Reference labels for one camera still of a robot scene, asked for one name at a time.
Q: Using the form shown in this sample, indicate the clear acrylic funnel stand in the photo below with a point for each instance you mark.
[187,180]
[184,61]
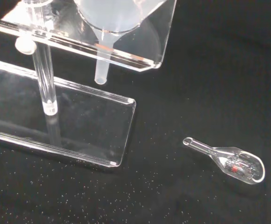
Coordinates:
[63,93]

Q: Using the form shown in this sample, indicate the clear glass weighing funnel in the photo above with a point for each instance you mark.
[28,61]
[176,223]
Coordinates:
[233,161]

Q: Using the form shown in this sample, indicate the black bench cloth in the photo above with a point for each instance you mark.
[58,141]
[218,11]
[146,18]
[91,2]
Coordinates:
[196,105]

